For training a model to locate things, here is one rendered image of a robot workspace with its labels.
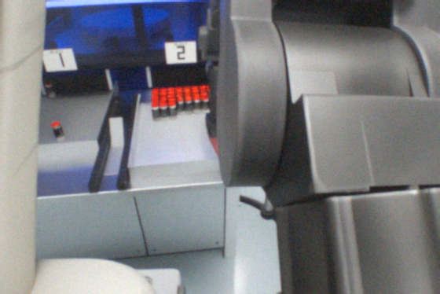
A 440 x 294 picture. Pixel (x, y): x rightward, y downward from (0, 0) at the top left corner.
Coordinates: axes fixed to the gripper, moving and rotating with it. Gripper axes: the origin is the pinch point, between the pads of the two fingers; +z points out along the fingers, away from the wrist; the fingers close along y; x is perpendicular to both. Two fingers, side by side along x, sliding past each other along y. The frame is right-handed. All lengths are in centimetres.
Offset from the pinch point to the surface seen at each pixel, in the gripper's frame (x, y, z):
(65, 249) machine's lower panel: 63, 51, 64
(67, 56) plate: 38, 35, -18
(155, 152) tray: 14.9, 9.5, 1.2
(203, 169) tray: 4.5, 1.0, 2.0
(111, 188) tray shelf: 23.5, -0.8, 3.4
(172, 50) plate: 9.1, 34.4, -18.2
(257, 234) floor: -27, 64, 81
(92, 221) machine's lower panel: 47, 47, 48
